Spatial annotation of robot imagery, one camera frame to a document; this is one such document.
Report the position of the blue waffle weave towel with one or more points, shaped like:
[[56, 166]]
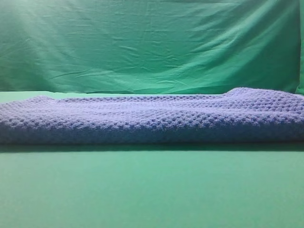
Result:
[[239, 115]]

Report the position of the green backdrop cloth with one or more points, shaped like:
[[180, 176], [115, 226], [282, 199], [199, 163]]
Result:
[[151, 46]]

